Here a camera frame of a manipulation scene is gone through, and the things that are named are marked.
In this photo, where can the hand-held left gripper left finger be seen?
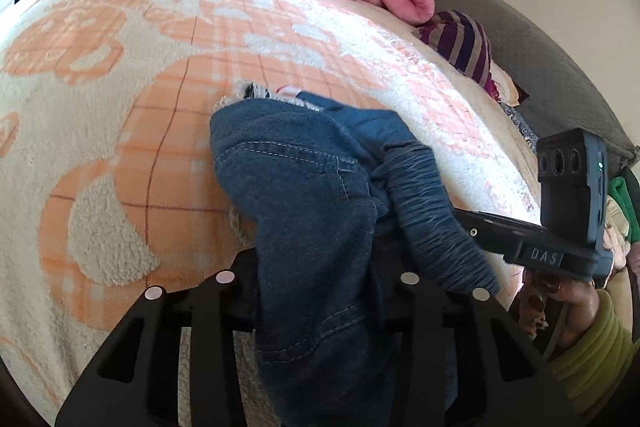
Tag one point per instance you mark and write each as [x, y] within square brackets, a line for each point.
[245, 294]

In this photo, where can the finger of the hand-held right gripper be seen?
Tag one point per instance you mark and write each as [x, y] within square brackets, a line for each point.
[500, 232]

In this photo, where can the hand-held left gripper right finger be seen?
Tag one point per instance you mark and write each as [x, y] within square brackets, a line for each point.
[425, 307]

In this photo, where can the blue denim pants lace trim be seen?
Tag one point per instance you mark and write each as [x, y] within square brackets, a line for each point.
[310, 207]

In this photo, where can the person's right forearm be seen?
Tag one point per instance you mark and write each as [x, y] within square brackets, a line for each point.
[600, 357]

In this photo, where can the person's right hand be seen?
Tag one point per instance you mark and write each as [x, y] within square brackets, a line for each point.
[570, 302]

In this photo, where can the green folded cloth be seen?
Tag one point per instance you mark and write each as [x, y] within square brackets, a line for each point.
[622, 194]

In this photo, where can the stack of pale folded clothes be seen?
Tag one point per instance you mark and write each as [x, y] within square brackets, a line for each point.
[620, 232]

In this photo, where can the grey quilted headboard cushion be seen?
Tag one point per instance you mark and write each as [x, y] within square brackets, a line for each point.
[540, 57]

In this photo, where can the purple striped cloth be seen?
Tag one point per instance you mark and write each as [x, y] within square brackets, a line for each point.
[465, 42]

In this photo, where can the cream orange fleece blanket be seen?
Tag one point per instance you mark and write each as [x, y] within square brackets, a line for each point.
[100, 107]

